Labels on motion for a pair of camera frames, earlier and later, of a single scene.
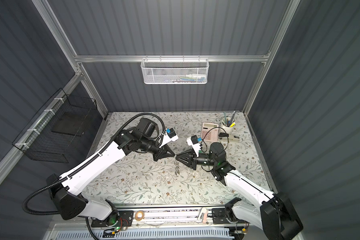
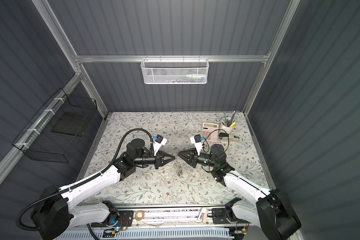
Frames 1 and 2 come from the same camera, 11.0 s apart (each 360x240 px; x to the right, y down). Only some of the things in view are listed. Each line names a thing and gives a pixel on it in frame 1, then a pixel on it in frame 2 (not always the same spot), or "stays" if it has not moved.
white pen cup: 227,124 stays
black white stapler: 225,137 stays
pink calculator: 210,132 stays
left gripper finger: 167,152 to 162,154
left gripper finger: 159,155 to 161,162
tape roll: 139,215 stays
